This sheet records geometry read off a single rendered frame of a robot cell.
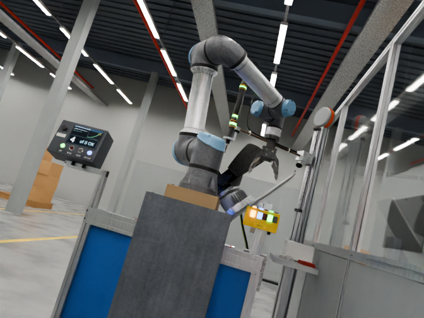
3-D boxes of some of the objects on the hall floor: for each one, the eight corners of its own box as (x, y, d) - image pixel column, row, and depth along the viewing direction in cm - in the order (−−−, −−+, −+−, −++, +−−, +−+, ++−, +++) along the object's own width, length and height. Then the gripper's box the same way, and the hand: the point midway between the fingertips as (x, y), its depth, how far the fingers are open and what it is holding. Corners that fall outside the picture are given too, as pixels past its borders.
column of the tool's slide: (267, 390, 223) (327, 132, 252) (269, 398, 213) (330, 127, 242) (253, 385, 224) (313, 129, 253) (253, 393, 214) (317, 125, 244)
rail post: (39, 387, 161) (93, 224, 173) (34, 391, 157) (89, 224, 169) (31, 384, 161) (86, 221, 174) (26, 388, 157) (82, 221, 170)
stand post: (224, 397, 199) (271, 204, 218) (223, 404, 190) (272, 204, 209) (216, 394, 200) (264, 202, 219) (215, 402, 191) (265, 202, 210)
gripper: (253, 130, 165) (243, 170, 162) (292, 139, 163) (282, 180, 159) (253, 134, 174) (243, 173, 171) (289, 143, 171) (280, 182, 168)
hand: (262, 176), depth 168 cm, fingers open, 13 cm apart
